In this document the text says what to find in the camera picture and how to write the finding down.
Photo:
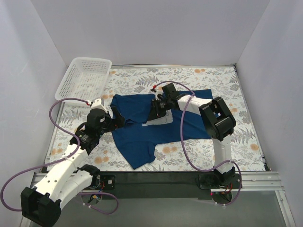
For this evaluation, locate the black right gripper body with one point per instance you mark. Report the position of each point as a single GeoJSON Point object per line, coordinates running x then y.
{"type": "Point", "coordinates": [155, 109]}

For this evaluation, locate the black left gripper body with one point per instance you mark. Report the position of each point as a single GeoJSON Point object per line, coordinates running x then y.
{"type": "Point", "coordinates": [114, 118]}

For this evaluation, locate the blue printed t-shirt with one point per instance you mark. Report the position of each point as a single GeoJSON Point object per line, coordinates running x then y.
{"type": "Point", "coordinates": [137, 141]}

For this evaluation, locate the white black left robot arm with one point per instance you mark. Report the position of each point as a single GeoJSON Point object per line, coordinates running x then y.
{"type": "Point", "coordinates": [44, 202]}

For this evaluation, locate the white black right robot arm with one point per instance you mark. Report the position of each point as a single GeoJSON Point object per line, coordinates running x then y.
{"type": "Point", "coordinates": [219, 124]}

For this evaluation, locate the floral patterned tablecloth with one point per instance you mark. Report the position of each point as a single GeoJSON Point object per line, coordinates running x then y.
{"type": "Point", "coordinates": [223, 82]}

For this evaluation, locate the white plastic basket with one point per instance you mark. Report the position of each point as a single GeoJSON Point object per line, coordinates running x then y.
{"type": "Point", "coordinates": [84, 79]}

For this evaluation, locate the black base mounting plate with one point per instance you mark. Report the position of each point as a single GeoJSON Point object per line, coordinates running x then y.
{"type": "Point", "coordinates": [149, 185]}

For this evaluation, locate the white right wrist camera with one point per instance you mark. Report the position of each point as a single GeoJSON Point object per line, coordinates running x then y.
{"type": "Point", "coordinates": [158, 91]}

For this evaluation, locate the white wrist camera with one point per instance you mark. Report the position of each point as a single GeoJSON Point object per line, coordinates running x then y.
{"type": "Point", "coordinates": [97, 104]}
{"type": "Point", "coordinates": [158, 91]}

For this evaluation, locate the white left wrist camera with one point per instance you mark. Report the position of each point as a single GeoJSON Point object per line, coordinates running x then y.
{"type": "Point", "coordinates": [97, 104]}

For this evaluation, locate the aluminium frame rail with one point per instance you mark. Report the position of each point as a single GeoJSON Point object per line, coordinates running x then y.
{"type": "Point", "coordinates": [265, 182]}

